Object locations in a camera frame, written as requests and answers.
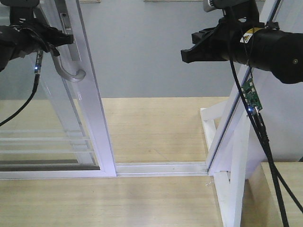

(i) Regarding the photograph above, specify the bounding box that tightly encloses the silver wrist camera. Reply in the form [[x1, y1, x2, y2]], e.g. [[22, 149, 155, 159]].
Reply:
[[203, 0, 216, 12]]

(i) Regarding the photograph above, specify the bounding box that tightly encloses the light wooden block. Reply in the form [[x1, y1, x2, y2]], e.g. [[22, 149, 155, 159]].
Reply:
[[261, 162, 303, 227]]

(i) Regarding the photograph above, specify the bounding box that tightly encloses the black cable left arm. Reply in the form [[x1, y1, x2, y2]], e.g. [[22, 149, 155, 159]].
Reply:
[[0, 48, 45, 127]]

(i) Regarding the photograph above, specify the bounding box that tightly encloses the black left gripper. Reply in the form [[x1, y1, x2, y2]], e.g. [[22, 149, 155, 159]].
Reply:
[[9, 0, 74, 53]]

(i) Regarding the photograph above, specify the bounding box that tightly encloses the silver door handle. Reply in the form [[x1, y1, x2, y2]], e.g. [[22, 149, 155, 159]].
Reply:
[[52, 44, 86, 82]]

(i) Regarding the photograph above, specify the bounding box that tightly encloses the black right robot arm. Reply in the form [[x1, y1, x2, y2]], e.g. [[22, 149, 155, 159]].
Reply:
[[181, 0, 303, 84]]

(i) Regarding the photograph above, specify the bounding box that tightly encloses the white triangular support bracket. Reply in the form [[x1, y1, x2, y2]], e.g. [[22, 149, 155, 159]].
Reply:
[[200, 100, 250, 227]]

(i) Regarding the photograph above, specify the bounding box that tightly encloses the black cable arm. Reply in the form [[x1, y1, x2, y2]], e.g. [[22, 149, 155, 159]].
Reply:
[[0, 48, 45, 127], [222, 7, 303, 227]]

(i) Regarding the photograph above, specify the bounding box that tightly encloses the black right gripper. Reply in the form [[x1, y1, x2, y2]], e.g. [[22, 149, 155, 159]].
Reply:
[[181, 0, 264, 63]]

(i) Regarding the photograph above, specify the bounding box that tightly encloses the aluminium floor track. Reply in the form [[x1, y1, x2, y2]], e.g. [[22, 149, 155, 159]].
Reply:
[[116, 161, 208, 177]]

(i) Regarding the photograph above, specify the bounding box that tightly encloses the green circuit board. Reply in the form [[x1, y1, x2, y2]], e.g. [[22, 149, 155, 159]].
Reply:
[[241, 78, 263, 114]]

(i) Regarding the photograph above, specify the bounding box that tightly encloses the white framed sliding glass door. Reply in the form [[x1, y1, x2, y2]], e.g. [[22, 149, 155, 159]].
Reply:
[[0, 0, 116, 179]]

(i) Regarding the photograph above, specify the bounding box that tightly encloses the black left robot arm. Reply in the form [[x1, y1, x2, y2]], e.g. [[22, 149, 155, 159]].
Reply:
[[0, 0, 74, 70]]

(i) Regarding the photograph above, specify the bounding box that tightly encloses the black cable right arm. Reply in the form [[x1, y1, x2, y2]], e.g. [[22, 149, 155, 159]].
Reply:
[[222, 7, 303, 227]]

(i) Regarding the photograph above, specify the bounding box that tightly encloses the white fixed door frame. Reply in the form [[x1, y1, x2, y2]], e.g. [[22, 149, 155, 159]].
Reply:
[[205, 0, 285, 177]]

